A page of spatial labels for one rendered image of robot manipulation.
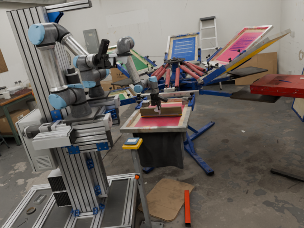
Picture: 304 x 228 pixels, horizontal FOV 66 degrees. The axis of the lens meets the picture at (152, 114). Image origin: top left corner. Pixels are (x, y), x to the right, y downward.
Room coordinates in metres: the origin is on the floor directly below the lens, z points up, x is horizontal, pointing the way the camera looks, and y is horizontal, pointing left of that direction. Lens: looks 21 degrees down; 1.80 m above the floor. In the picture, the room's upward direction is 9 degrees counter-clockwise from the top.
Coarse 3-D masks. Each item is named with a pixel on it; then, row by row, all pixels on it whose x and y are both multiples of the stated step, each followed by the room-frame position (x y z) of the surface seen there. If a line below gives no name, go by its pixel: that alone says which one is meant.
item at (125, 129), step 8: (136, 112) 2.25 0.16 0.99; (128, 120) 2.06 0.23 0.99; (184, 120) 1.85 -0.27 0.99; (120, 128) 1.90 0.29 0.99; (128, 128) 1.87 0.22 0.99; (136, 128) 1.84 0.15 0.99; (144, 128) 1.82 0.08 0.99; (152, 128) 1.80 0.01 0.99; (160, 128) 1.78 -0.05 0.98; (168, 128) 1.76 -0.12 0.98; (176, 128) 1.73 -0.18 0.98; (184, 128) 1.72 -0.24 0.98
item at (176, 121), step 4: (168, 104) 2.44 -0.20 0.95; (172, 104) 2.42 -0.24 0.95; (176, 104) 2.39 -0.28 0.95; (180, 104) 2.37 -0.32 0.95; (184, 104) 2.36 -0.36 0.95; (176, 116) 2.06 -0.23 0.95; (180, 116) 2.05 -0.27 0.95; (176, 120) 1.97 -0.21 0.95; (156, 124) 1.95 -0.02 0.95; (160, 124) 1.93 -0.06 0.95; (164, 124) 1.92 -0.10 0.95; (168, 124) 1.90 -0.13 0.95; (172, 124) 1.89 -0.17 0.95; (176, 124) 1.88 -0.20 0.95
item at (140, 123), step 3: (150, 105) 2.50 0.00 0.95; (156, 105) 2.47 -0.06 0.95; (162, 105) 2.44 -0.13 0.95; (165, 105) 2.42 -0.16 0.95; (141, 117) 2.18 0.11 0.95; (141, 120) 2.10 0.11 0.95; (138, 123) 2.03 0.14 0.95; (141, 123) 2.02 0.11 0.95; (144, 123) 2.01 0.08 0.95; (147, 123) 2.00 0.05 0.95; (150, 123) 1.99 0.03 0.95; (153, 123) 1.98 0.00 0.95; (156, 123) 1.97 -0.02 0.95; (135, 126) 1.98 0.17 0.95; (138, 126) 1.97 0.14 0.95; (141, 126) 1.96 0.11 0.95; (150, 126) 1.93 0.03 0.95; (153, 126) 1.92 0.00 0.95
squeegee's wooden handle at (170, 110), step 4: (140, 108) 2.17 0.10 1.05; (144, 108) 2.15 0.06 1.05; (148, 108) 2.14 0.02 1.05; (152, 108) 2.12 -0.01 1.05; (160, 108) 2.10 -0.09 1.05; (164, 108) 2.08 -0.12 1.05; (168, 108) 2.07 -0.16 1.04; (172, 108) 2.06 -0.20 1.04; (176, 108) 2.05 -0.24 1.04; (180, 108) 2.04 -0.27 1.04; (140, 112) 2.16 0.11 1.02; (144, 112) 2.15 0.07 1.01; (148, 112) 2.13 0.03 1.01; (152, 112) 2.12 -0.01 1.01; (156, 112) 2.11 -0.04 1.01; (164, 112) 2.09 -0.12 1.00; (168, 112) 2.07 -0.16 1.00; (172, 112) 2.06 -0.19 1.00; (176, 112) 2.05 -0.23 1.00; (180, 112) 2.04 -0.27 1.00
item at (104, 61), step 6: (96, 54) 1.36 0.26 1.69; (102, 54) 1.33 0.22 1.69; (96, 60) 1.35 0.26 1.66; (102, 60) 1.31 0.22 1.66; (108, 60) 1.29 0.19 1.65; (114, 60) 1.33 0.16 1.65; (96, 66) 1.35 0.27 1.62; (102, 66) 1.30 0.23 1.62; (108, 66) 1.28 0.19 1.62; (114, 66) 1.33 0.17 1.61
